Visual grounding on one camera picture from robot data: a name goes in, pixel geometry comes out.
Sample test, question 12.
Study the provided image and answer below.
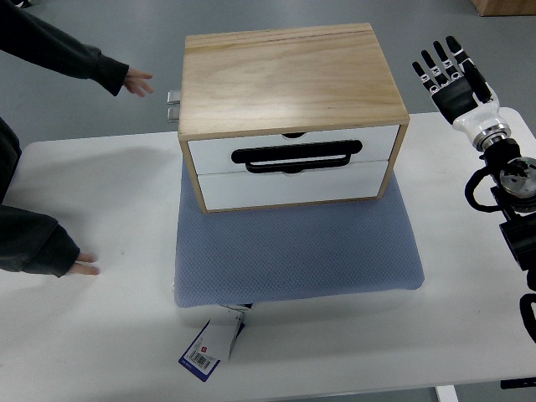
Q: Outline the person's lower hand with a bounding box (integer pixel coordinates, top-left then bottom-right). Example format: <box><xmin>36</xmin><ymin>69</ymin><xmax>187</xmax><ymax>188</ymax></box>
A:
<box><xmin>69</xmin><ymin>252</ymin><xmax>101</xmax><ymax>276</ymax></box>

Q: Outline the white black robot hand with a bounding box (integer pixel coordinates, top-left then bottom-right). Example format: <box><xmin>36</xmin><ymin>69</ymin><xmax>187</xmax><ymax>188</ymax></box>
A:
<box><xmin>412</xmin><ymin>36</ymin><xmax>511</xmax><ymax>152</ymax></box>

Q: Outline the person's upper hand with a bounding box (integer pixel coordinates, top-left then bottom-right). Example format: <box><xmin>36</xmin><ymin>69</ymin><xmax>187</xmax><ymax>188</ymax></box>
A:
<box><xmin>123</xmin><ymin>67</ymin><xmax>154</xmax><ymax>98</ymax></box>

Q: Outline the white top drawer black handle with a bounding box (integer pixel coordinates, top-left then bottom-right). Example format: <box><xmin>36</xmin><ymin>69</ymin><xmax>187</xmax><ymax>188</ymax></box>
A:
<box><xmin>188</xmin><ymin>125</ymin><xmax>399</xmax><ymax>175</ymax></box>

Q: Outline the dark sleeve lower forearm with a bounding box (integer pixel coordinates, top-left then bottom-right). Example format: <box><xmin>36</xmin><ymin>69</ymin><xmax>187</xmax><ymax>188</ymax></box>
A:
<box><xmin>0</xmin><ymin>116</ymin><xmax>81</xmax><ymax>279</ymax></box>

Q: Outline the dark sleeve upper forearm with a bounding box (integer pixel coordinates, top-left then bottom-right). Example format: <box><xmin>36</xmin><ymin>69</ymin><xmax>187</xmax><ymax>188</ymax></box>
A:
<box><xmin>1</xmin><ymin>1</ymin><xmax>129</xmax><ymax>96</ymax></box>

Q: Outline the white bottom drawer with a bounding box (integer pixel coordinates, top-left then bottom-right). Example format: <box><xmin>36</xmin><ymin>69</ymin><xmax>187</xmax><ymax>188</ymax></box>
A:
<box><xmin>198</xmin><ymin>161</ymin><xmax>388</xmax><ymax>210</ymax></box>

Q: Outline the wooden drawer cabinet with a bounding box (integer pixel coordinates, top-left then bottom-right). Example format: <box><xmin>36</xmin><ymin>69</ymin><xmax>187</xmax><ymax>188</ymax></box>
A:
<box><xmin>178</xmin><ymin>23</ymin><xmax>410</xmax><ymax>213</ymax></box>

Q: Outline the metal table clamp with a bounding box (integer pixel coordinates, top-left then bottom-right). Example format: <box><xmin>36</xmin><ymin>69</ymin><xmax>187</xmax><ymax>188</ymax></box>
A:
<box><xmin>167</xmin><ymin>90</ymin><xmax>182</xmax><ymax>123</ymax></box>

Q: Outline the cardboard box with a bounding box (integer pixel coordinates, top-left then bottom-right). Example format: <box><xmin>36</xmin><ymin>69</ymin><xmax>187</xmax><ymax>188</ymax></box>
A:
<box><xmin>472</xmin><ymin>0</ymin><xmax>536</xmax><ymax>17</ymax></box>

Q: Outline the white blue product tag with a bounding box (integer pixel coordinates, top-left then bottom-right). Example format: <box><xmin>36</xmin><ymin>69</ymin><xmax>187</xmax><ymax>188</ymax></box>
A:
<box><xmin>178</xmin><ymin>304</ymin><xmax>252</xmax><ymax>382</ymax></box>

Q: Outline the blue grey cushion mat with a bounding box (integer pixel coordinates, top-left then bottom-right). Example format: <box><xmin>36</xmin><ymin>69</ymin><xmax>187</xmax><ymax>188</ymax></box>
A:
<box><xmin>174</xmin><ymin>176</ymin><xmax>425</xmax><ymax>307</ymax></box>

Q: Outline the white table leg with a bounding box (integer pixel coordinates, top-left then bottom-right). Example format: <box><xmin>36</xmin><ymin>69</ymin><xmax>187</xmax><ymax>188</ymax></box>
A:
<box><xmin>435</xmin><ymin>385</ymin><xmax>459</xmax><ymax>402</ymax></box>

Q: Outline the black bracket under table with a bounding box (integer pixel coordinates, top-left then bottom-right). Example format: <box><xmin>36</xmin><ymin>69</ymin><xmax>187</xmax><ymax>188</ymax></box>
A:
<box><xmin>500</xmin><ymin>377</ymin><xmax>536</xmax><ymax>389</ymax></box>

